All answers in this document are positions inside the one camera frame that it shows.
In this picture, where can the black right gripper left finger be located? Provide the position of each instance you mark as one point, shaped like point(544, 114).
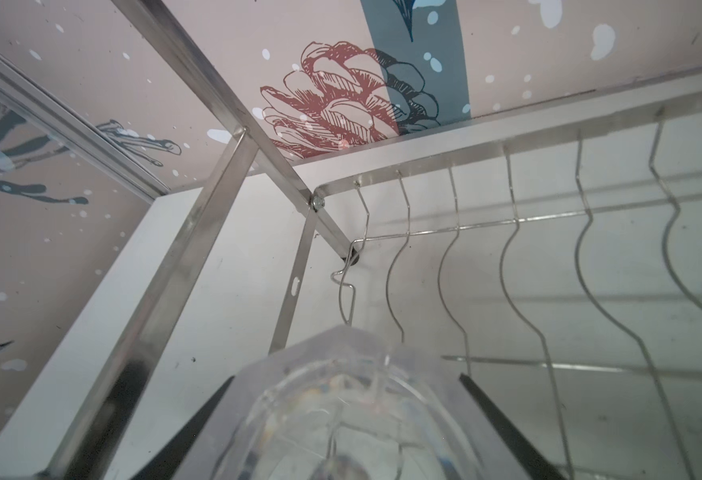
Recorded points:
point(165, 464)

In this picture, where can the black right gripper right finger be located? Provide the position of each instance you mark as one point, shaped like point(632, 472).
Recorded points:
point(525, 453)

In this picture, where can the clear glass cup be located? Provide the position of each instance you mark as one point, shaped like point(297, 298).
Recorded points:
point(345, 404)

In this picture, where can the silver two-tier dish rack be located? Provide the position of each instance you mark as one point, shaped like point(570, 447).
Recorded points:
point(561, 262)

